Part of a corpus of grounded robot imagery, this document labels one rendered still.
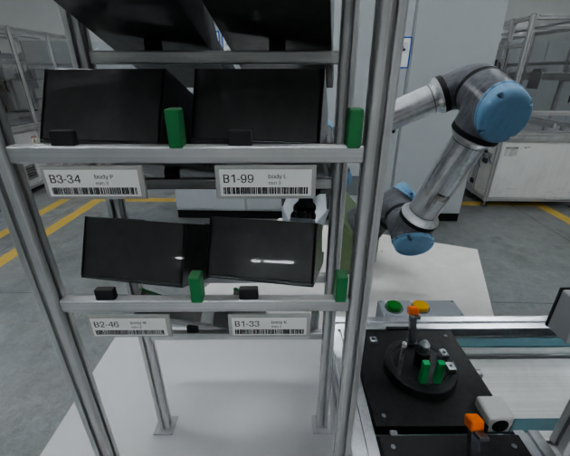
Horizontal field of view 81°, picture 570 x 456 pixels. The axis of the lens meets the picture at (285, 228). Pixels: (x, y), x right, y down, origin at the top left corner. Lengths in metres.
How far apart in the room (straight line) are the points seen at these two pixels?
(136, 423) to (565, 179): 5.12
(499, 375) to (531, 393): 0.06
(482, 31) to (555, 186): 2.29
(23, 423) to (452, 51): 4.06
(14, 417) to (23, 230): 1.95
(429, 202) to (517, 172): 3.98
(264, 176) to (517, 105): 0.69
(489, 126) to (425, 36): 2.87
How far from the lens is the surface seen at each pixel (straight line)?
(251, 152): 0.29
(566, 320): 0.65
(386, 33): 0.29
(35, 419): 2.23
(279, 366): 0.91
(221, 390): 0.87
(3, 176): 0.38
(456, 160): 0.95
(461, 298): 1.26
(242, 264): 0.40
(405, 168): 3.81
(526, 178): 5.06
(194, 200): 3.92
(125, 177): 0.32
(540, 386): 0.97
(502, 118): 0.89
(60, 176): 0.35
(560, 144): 5.14
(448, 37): 3.78
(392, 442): 0.68
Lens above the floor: 1.53
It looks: 25 degrees down
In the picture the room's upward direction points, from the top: straight up
